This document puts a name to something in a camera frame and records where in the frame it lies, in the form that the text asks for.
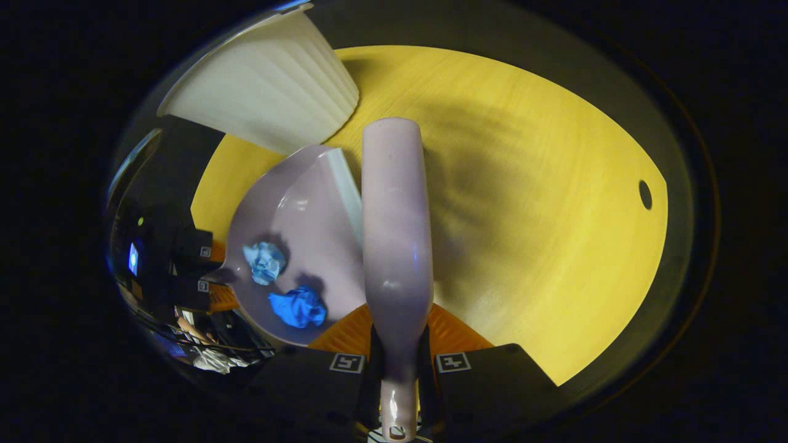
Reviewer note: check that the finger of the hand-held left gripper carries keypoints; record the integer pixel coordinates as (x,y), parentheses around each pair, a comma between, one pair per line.
(191,294)
(194,246)

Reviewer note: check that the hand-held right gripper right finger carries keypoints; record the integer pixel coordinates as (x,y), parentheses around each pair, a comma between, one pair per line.
(486,381)

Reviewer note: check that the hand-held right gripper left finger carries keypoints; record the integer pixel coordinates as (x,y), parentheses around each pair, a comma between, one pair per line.
(308,381)

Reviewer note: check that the light blue paper ball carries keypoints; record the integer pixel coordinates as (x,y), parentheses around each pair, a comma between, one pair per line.
(265,263)

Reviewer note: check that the dark blue paper ball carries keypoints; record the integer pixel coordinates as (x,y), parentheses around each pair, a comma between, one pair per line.
(298,307)

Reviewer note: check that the pink plastic dustpan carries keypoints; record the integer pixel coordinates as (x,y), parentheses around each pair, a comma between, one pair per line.
(308,209)

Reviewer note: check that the white ribbed garbage bin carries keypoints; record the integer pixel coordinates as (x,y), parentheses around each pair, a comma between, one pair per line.
(271,86)

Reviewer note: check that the small pink broom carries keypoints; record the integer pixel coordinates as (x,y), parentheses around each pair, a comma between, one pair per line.
(397,234)

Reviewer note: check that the yellow wooden desktop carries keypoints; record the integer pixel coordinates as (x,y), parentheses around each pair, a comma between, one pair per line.
(523,215)

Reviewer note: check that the white cloth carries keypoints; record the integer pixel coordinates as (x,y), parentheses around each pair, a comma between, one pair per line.
(218,361)

